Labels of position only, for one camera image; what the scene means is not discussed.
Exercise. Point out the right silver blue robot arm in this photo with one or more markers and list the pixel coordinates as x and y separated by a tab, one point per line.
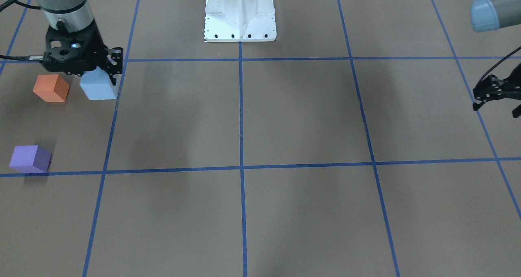
67	16

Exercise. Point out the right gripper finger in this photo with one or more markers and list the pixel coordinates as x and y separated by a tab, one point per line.
114	64

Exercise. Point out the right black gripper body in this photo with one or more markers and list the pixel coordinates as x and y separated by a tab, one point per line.
96	48

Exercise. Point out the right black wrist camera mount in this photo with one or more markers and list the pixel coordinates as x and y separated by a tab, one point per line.
56	55

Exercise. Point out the light blue foam block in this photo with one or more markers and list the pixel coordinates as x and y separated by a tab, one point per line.
97	85

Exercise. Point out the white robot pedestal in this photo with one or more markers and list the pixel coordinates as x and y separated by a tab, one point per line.
240	21

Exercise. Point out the purple foam block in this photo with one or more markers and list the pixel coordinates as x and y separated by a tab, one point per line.
30	159

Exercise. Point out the orange foam block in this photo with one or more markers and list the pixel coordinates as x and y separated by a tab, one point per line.
51	88

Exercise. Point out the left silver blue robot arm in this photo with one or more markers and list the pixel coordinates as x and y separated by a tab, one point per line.
491	15

